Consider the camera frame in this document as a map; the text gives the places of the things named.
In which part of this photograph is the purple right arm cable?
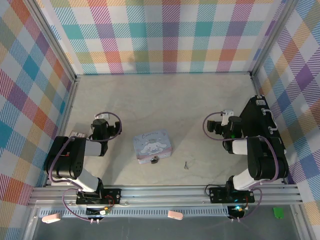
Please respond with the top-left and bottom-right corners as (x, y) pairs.
(202, 111), (280, 222)

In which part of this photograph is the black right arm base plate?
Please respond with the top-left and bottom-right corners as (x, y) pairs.
(209, 186), (255, 204)

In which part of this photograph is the black carrying case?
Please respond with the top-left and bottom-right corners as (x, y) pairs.
(238, 94), (287, 156)

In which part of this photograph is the green plastic piece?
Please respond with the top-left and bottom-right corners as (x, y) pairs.
(272, 206), (284, 220)

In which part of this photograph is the blue cartoon tin box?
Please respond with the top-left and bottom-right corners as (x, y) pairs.
(132, 128), (173, 165)

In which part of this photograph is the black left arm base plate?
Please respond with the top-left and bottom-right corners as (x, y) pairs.
(76, 188), (122, 206)

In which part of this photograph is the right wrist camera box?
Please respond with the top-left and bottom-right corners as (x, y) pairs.
(221, 109), (234, 126)

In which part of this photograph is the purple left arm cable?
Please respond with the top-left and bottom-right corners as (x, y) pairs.
(48, 111), (123, 222)

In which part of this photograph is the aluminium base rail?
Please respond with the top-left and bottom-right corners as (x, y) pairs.
(27, 184), (303, 208)

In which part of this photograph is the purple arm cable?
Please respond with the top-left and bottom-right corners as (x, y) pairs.
(202, 111), (280, 222)
(48, 111), (123, 222)

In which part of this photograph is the aluminium side rail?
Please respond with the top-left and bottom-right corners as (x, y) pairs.
(249, 72), (264, 98)
(44, 74), (81, 187)

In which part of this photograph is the aluminium frame post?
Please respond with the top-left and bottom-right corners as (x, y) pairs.
(26, 0), (78, 81)
(249, 0), (300, 77)

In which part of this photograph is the pink oblong eraser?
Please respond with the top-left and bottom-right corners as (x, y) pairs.
(41, 212), (62, 224)
(167, 210), (184, 221)

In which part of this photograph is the small black electronics board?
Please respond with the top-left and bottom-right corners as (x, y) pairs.
(228, 205), (247, 217)
(86, 206), (111, 217)

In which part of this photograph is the small patterned card box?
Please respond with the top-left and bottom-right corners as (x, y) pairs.
(71, 129), (88, 139)

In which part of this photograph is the grey slotted cable duct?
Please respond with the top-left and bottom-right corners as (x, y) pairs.
(38, 208), (231, 218)

